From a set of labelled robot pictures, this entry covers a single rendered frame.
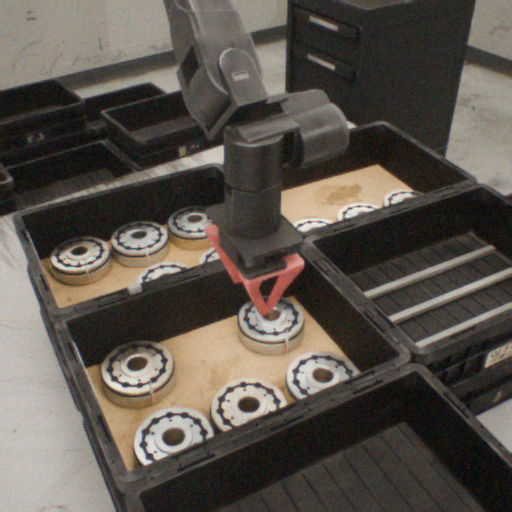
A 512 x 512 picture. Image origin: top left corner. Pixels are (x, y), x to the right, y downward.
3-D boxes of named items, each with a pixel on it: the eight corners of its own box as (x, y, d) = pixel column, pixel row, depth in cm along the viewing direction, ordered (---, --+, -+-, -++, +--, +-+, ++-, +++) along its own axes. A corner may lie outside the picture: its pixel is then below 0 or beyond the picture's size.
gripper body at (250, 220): (257, 207, 72) (258, 148, 67) (304, 255, 64) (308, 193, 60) (205, 221, 69) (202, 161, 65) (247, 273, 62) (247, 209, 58)
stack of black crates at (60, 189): (45, 295, 212) (22, 210, 191) (16, 252, 231) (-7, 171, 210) (150, 254, 230) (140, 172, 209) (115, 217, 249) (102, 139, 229)
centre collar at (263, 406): (240, 427, 81) (240, 424, 81) (224, 400, 85) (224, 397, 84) (273, 413, 83) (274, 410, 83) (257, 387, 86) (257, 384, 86)
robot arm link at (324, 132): (185, 96, 65) (213, 52, 57) (275, 73, 70) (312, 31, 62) (232, 201, 64) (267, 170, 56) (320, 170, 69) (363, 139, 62)
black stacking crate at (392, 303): (404, 416, 89) (417, 360, 82) (297, 295, 110) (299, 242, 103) (594, 324, 104) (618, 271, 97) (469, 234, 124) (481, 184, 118)
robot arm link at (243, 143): (211, 118, 59) (245, 140, 56) (271, 102, 63) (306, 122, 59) (213, 182, 64) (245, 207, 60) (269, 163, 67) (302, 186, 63)
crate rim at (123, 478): (122, 500, 68) (119, 487, 66) (54, 330, 89) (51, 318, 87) (414, 371, 83) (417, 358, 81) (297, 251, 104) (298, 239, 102)
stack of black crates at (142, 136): (151, 254, 230) (137, 142, 203) (115, 217, 249) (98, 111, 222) (242, 218, 249) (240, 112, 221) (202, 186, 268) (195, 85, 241)
